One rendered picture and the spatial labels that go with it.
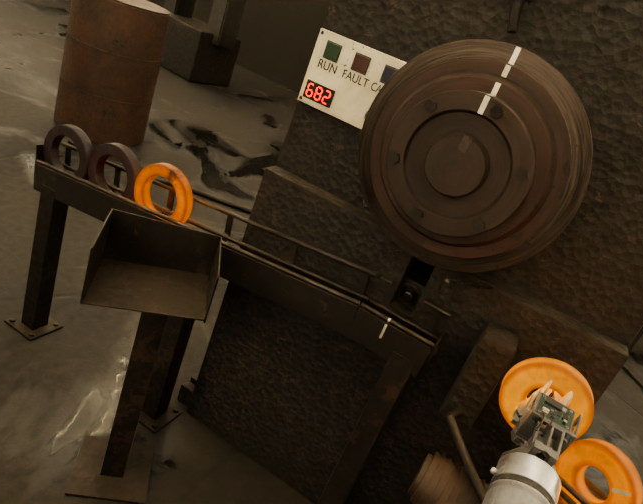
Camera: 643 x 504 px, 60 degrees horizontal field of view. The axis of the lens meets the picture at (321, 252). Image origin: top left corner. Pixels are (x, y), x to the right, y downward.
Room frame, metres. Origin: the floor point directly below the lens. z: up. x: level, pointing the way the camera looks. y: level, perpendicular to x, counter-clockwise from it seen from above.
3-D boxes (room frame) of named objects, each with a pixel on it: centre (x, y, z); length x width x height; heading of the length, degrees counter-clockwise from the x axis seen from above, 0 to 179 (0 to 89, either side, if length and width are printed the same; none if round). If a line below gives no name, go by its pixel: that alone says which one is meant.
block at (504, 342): (1.12, -0.44, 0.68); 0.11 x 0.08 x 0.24; 161
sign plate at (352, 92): (1.39, 0.07, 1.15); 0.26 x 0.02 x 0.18; 71
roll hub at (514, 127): (1.09, -0.18, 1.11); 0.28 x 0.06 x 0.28; 71
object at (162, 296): (1.09, 0.34, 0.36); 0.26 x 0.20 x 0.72; 106
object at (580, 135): (1.18, -0.22, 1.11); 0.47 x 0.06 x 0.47; 71
